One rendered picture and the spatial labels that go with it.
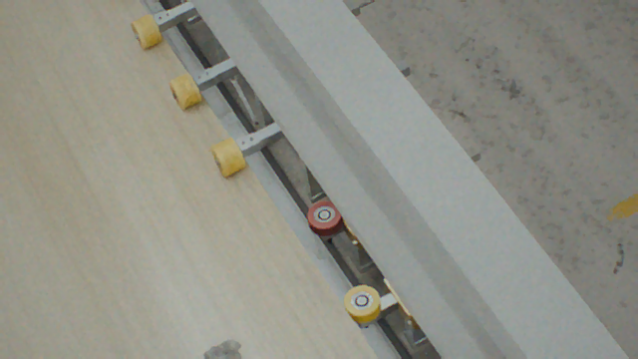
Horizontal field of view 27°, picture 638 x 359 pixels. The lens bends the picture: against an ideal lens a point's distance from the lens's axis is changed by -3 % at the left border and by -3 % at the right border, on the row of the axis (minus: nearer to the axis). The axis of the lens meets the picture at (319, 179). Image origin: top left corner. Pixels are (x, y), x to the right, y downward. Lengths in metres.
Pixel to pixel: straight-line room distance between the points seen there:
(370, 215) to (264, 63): 0.23
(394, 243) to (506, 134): 3.13
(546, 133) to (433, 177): 3.19
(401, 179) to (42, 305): 2.01
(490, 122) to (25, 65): 1.59
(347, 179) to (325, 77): 0.11
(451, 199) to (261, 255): 1.91
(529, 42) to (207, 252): 1.88
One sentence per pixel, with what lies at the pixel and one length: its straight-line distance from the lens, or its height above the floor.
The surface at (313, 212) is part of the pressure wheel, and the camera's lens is 3.12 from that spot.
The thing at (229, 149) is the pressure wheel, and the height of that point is 0.98.
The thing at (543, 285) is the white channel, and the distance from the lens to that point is 1.13.
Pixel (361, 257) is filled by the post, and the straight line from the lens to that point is 3.21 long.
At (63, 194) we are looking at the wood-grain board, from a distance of 3.31.
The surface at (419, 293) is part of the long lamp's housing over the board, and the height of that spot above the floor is 2.36.
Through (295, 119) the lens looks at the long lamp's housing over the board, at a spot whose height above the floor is 2.36.
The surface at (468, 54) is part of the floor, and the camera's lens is 4.62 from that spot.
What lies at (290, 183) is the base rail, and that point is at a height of 0.70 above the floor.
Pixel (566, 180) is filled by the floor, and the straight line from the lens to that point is 4.27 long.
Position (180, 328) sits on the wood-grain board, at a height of 0.90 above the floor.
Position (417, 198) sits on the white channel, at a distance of 1.19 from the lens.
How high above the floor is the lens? 3.42
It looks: 52 degrees down
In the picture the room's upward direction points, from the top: 11 degrees counter-clockwise
